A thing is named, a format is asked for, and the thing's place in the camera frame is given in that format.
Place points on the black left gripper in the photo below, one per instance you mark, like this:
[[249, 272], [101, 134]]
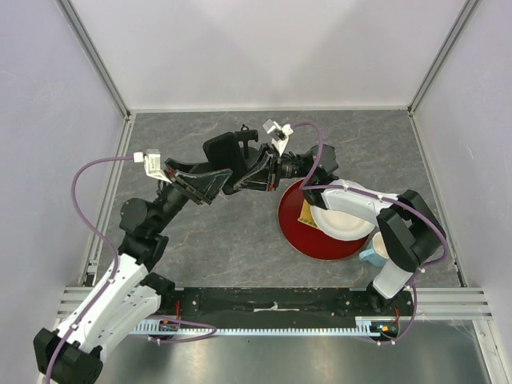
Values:
[[199, 187]]

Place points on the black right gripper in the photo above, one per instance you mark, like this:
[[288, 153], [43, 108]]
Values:
[[259, 178]]

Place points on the black phone stand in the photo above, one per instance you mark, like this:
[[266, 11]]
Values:
[[245, 137]]

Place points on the black smartphone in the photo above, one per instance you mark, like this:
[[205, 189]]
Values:
[[224, 153]]

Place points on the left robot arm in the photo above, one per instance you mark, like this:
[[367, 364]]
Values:
[[129, 292]]

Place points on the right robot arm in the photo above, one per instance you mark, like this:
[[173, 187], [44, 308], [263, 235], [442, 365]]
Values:
[[344, 210]]

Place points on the yellow sponge cloth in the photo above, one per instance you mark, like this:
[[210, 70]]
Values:
[[305, 216]]

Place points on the red round tray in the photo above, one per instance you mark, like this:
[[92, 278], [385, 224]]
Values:
[[308, 240]]

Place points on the white paper plate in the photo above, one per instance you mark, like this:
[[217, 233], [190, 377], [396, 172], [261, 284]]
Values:
[[341, 226]]

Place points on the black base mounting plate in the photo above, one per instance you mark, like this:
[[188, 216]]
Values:
[[281, 306]]

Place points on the light blue mug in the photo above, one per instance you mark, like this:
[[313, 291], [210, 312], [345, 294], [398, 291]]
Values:
[[376, 253]]

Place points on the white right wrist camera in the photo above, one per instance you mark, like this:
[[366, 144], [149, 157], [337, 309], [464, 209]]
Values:
[[280, 134]]

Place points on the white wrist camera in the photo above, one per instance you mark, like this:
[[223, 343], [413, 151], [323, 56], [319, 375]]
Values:
[[151, 160], [280, 134]]

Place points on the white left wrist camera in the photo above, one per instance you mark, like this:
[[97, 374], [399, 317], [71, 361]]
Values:
[[151, 160]]

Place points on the slotted cable duct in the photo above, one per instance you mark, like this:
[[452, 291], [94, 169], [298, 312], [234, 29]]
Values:
[[156, 327]]

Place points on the aluminium frame post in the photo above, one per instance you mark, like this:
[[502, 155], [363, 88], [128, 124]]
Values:
[[464, 16], [85, 40]]

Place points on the aluminium front rail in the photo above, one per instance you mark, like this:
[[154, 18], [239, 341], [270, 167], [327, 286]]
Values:
[[459, 303]]

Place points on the right aluminium frame post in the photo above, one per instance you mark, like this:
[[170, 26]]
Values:
[[464, 16]]

